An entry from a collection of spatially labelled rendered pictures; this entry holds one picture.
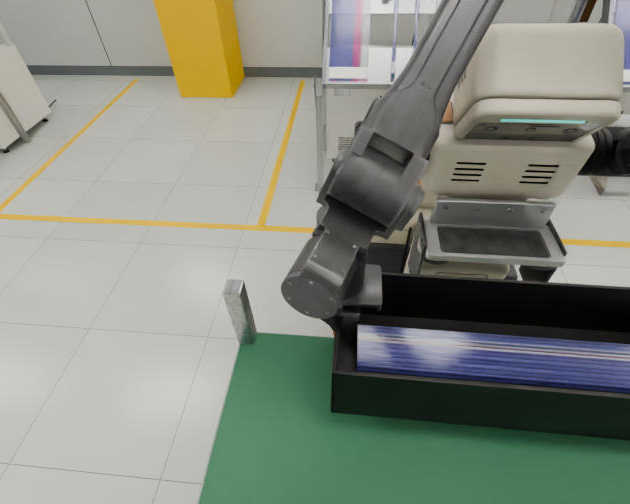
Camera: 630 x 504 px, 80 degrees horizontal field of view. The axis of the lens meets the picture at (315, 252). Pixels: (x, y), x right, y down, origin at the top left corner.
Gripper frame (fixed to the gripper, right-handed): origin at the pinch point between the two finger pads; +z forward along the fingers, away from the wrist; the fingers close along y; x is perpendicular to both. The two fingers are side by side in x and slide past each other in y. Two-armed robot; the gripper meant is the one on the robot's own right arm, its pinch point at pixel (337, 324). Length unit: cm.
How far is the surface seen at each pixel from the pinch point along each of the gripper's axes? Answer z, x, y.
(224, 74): 81, 324, -122
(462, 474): 15.7, -12.8, 18.9
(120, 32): 60, 375, -241
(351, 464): 15.9, -13.0, 3.2
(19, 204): 109, 153, -222
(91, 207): 108, 153, -171
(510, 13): 41, 377, 136
